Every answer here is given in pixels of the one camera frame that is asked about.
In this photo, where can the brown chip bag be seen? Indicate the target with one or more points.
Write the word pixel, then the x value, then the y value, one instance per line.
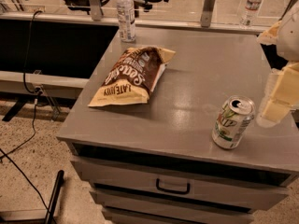
pixel 133 77

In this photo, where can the grey metal post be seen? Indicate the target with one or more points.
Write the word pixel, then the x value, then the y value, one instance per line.
pixel 207 12
pixel 96 12

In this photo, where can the grey drawer cabinet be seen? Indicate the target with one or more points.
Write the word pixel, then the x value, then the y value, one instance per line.
pixel 122 149

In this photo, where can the grey metal post right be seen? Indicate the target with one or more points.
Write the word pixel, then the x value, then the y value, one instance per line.
pixel 207 12

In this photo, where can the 7up soda can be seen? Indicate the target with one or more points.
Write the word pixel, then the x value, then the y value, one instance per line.
pixel 235 115

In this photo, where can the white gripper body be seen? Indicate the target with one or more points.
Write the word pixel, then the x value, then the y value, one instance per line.
pixel 290 34

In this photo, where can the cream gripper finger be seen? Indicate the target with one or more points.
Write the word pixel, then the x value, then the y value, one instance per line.
pixel 269 36
pixel 281 92

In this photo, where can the black metal stand leg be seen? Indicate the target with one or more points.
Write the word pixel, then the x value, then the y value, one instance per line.
pixel 38 216

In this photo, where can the grey metal post left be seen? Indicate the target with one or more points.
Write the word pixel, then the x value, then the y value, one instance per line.
pixel 96 12

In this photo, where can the clear water bottle on table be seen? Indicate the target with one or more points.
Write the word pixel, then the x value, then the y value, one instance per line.
pixel 126 19

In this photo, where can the clear water bottle background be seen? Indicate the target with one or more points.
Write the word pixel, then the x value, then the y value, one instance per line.
pixel 249 14

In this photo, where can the black drawer handle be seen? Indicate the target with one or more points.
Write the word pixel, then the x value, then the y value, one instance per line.
pixel 172 188

